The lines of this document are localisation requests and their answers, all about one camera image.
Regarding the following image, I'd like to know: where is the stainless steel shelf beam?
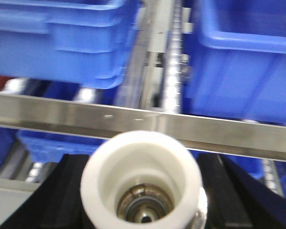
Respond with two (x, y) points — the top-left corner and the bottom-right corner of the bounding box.
(0, 93), (286, 161)

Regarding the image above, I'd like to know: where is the blue bin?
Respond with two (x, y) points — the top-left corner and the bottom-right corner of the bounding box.
(0, 0), (142, 89)
(184, 0), (286, 123)

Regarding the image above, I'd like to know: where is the steel roller track rail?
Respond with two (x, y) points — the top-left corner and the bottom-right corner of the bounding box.
(113, 0), (192, 114)

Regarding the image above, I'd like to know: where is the blue bin lower shelf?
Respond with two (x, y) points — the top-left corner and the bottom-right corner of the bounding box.
(17, 130), (105, 163)

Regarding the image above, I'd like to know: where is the blue bin upper left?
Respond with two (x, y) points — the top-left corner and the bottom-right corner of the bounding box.
(0, 0), (142, 89)

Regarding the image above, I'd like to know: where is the blue bin upper right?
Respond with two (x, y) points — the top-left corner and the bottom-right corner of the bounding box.
(184, 0), (286, 123)

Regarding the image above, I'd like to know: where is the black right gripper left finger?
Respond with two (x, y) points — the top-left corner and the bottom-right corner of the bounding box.
(0, 154), (94, 229)

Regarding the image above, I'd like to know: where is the brass valve with white caps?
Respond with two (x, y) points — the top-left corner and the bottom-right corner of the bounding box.
(80, 131), (207, 229)

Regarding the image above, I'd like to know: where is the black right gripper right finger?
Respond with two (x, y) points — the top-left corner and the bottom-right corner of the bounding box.
(197, 153), (286, 229)

